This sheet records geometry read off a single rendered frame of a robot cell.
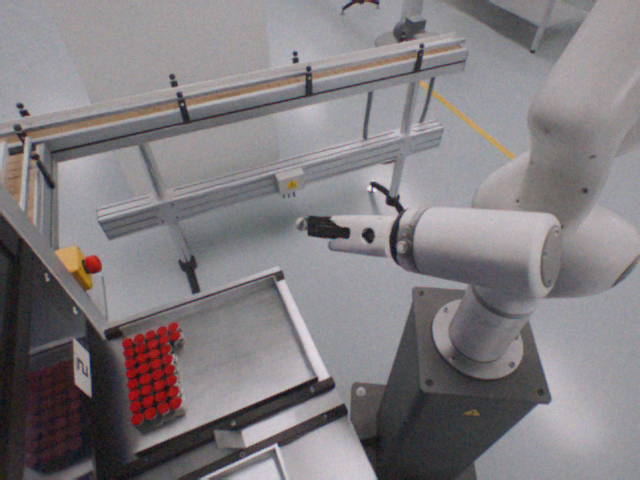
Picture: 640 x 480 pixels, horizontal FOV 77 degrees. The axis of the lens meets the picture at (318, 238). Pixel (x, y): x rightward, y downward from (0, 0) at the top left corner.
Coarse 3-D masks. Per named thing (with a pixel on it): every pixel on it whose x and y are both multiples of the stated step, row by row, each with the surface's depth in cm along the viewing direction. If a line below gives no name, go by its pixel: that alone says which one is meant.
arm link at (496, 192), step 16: (624, 144) 51; (512, 160) 60; (528, 160) 57; (496, 176) 61; (512, 176) 58; (480, 192) 63; (496, 192) 60; (512, 192) 59; (480, 208) 63; (496, 208) 60
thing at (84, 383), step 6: (78, 348) 68; (78, 354) 67; (84, 354) 70; (84, 360) 69; (84, 366) 68; (78, 372) 65; (78, 378) 64; (84, 378) 67; (78, 384) 64; (84, 384) 66; (90, 384) 68; (84, 390) 65; (90, 390) 68; (90, 396) 67
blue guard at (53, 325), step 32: (32, 288) 59; (64, 288) 71; (32, 320) 56; (64, 320) 67; (32, 352) 53; (64, 352) 63; (32, 384) 50; (64, 384) 59; (32, 416) 48; (64, 416) 56; (32, 448) 46; (64, 448) 53
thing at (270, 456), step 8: (272, 448) 69; (256, 456) 68; (264, 456) 70; (272, 456) 71; (280, 456) 68; (232, 464) 67; (240, 464) 68; (248, 464) 70; (256, 464) 70; (264, 464) 70; (272, 464) 70; (280, 464) 70; (216, 472) 67; (224, 472) 67; (232, 472) 69; (240, 472) 69; (248, 472) 69; (256, 472) 69; (264, 472) 69; (272, 472) 69; (280, 472) 69
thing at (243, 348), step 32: (256, 288) 93; (160, 320) 88; (192, 320) 89; (224, 320) 89; (256, 320) 89; (288, 320) 89; (192, 352) 84; (224, 352) 84; (256, 352) 84; (288, 352) 84; (192, 384) 80; (224, 384) 80; (256, 384) 80; (288, 384) 80; (192, 416) 76; (224, 416) 73; (160, 448) 71
